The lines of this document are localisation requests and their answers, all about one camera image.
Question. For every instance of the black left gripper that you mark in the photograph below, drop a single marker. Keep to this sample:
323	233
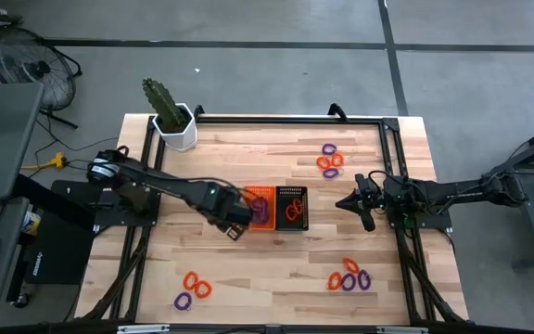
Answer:
237	209

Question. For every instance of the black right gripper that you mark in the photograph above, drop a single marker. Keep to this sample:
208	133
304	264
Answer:
370	199

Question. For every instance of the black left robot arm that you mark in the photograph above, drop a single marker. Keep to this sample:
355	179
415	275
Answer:
156	181

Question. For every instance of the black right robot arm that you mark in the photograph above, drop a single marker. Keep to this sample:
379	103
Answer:
457	192

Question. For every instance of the orange plastic basket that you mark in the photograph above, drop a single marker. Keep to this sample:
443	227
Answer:
271	195

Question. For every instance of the black plastic basket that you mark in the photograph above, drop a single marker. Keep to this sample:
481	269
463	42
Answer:
282	192

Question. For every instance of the white hexagonal plant pot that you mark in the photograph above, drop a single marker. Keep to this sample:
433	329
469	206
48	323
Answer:
181	139

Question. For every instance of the green cactus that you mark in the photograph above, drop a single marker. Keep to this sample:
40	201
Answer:
162	102

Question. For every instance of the yellow power plug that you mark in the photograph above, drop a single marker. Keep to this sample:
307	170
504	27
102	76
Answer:
56	161

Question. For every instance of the drink can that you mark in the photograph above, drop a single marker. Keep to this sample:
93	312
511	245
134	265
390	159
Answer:
29	222

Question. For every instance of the black floor fan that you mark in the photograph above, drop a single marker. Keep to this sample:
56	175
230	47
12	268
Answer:
40	69

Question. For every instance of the person's shoe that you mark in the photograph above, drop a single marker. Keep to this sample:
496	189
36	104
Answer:
5	17

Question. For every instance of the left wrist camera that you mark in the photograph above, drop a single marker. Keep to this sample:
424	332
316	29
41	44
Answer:
234	232

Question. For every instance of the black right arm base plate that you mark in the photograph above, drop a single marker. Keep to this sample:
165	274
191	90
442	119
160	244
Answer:
434	222

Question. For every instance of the black aluminium table frame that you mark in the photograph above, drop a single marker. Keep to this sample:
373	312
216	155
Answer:
271	120

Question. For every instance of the silver frame bracket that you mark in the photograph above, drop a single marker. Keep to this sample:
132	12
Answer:
401	330
142	329

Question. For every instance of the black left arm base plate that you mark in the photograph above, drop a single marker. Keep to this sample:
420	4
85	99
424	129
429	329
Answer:
77	204

